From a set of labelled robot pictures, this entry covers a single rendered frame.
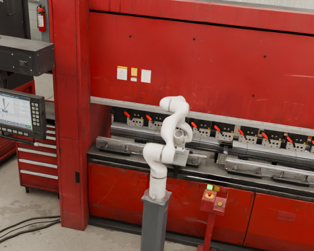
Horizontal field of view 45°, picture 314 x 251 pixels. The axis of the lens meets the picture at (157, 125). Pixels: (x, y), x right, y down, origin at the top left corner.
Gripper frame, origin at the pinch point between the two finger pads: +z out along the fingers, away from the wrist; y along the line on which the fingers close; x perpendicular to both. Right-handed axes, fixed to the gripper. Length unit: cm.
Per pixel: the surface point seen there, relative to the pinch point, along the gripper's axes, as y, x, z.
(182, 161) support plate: -5.7, 15.0, -7.9
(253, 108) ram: -57, -31, -36
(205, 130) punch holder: -20.9, -13.5, -15.4
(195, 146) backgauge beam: -12.0, -13.9, 28.3
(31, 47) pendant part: 109, -19, -103
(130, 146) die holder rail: 45.9, 3.9, 7.9
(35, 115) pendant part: 105, 20, -71
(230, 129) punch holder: -41.3, -16.9, -18.9
